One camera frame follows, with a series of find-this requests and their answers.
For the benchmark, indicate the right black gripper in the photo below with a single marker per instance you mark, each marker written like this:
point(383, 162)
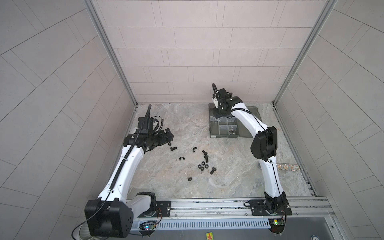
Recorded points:
point(216, 114)

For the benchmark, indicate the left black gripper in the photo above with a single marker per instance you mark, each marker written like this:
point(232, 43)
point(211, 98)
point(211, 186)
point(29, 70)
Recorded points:
point(163, 139)

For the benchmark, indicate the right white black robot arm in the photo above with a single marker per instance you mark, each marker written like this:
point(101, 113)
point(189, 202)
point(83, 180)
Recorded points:
point(264, 148)

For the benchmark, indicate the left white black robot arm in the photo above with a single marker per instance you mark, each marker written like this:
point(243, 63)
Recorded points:
point(111, 215)

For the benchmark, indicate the green compartment organizer box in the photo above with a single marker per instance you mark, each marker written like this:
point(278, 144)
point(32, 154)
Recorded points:
point(231, 127)

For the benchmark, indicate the black bolt pair centre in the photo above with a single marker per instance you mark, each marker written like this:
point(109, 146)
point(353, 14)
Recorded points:
point(206, 156)

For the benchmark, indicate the black nut cluster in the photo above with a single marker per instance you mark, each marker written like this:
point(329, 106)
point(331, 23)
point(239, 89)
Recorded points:
point(203, 166)

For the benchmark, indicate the sprinkle-filled clear bottle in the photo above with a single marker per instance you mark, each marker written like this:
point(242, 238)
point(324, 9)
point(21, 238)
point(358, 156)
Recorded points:
point(288, 167)

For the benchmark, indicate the left controller board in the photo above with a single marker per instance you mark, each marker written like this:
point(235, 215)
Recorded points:
point(147, 228)

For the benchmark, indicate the controller board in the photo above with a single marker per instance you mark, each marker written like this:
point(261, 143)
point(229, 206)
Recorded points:
point(147, 228)
point(277, 226)

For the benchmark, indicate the right controller board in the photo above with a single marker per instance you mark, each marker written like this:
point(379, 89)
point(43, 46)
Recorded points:
point(277, 226)

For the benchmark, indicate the aluminium mounting rail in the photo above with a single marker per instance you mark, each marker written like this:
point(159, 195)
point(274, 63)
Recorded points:
point(231, 208)

